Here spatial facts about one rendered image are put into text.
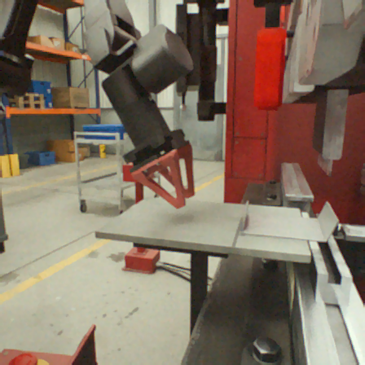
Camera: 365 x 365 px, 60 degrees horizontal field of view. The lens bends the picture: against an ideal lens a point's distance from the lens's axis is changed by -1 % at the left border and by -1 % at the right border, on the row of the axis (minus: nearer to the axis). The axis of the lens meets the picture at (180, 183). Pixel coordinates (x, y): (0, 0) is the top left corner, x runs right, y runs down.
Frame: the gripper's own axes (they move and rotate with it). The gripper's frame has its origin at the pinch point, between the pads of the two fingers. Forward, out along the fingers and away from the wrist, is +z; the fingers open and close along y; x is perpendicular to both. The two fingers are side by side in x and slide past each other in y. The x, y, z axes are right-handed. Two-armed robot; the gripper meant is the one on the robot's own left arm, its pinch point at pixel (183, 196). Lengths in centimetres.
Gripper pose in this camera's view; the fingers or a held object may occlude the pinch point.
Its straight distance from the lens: 46.6
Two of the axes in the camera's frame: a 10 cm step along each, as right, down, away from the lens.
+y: 2.8, -2.2, 9.3
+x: -8.4, 4.2, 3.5
